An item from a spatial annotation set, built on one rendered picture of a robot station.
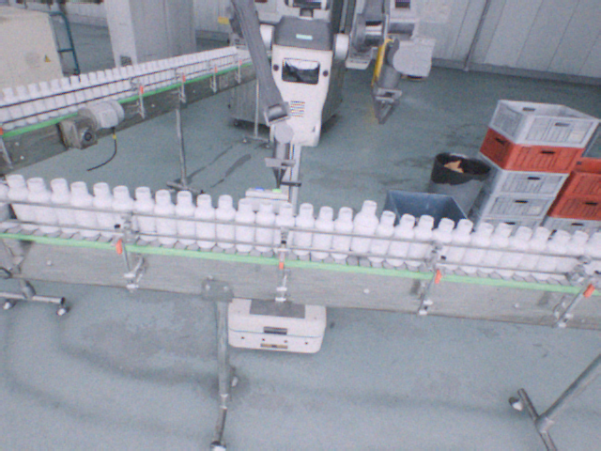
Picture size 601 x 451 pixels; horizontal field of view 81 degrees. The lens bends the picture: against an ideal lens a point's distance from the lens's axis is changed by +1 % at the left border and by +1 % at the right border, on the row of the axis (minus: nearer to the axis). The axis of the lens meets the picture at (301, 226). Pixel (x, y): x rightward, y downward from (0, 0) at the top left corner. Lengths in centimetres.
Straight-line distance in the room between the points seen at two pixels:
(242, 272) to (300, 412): 98
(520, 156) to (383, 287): 230
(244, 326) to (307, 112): 110
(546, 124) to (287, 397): 263
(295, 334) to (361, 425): 52
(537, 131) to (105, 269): 296
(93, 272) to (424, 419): 163
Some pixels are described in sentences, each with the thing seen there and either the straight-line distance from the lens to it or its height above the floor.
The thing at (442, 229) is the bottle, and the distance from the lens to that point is 111.
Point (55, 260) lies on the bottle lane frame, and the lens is 133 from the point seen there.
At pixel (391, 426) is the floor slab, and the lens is 199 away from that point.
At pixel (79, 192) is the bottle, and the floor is 115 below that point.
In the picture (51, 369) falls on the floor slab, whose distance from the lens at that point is 225.
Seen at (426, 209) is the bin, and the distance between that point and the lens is 181.
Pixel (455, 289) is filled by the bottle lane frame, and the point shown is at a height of 95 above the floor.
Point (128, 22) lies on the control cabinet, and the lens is 680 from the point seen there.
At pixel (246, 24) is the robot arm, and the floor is 159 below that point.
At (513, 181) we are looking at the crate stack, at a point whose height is 57.
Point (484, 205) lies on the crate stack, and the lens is 339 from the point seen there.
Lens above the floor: 169
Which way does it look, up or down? 34 degrees down
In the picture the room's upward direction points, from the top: 7 degrees clockwise
